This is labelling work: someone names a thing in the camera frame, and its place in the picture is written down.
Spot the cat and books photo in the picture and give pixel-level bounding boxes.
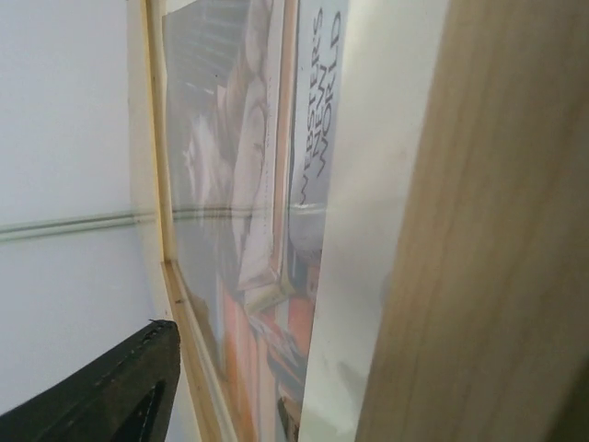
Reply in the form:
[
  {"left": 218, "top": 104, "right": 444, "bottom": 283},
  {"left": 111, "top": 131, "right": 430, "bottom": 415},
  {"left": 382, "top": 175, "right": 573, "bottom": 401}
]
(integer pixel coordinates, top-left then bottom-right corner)
[{"left": 161, "top": 1, "right": 348, "bottom": 441}]

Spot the white mat board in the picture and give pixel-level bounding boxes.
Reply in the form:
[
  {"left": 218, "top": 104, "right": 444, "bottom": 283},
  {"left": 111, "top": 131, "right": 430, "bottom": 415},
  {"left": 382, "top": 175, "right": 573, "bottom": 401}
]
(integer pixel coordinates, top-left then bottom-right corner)
[{"left": 299, "top": 1, "right": 448, "bottom": 441}]

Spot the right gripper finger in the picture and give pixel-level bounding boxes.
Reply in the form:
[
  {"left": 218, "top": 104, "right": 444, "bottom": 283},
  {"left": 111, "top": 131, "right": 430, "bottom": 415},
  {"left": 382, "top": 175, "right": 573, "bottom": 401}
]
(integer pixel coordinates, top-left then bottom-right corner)
[{"left": 1, "top": 320, "right": 179, "bottom": 441}]

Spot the wooden photo frame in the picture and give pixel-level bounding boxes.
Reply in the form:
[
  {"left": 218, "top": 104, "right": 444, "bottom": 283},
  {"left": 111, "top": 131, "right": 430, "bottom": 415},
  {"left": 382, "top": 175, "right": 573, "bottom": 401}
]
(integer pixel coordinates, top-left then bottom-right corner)
[{"left": 126, "top": 1, "right": 588, "bottom": 441}]

